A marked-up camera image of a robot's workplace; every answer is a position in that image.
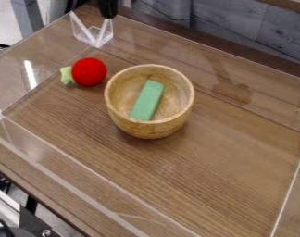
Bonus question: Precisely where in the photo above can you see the black cable lower left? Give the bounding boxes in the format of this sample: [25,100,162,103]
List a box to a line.
[0,217,14,237]

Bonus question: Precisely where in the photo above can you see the grey post upper left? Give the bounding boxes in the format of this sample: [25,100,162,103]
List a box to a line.
[10,0,43,38]

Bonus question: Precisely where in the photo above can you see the black metal bracket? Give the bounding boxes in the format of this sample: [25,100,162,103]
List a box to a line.
[19,206,62,237]

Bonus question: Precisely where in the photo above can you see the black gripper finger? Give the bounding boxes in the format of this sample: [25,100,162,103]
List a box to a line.
[98,0,120,19]

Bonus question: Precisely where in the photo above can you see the red plush strawberry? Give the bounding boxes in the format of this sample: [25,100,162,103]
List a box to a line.
[60,57,109,86]

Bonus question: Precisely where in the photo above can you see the clear acrylic tray walls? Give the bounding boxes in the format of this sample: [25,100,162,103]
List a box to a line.
[0,6,300,237]

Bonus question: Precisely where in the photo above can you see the green rectangular block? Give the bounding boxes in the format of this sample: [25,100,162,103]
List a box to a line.
[129,80,165,120]

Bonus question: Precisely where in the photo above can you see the wooden bowl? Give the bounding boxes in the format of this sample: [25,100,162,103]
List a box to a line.
[105,64,194,139]

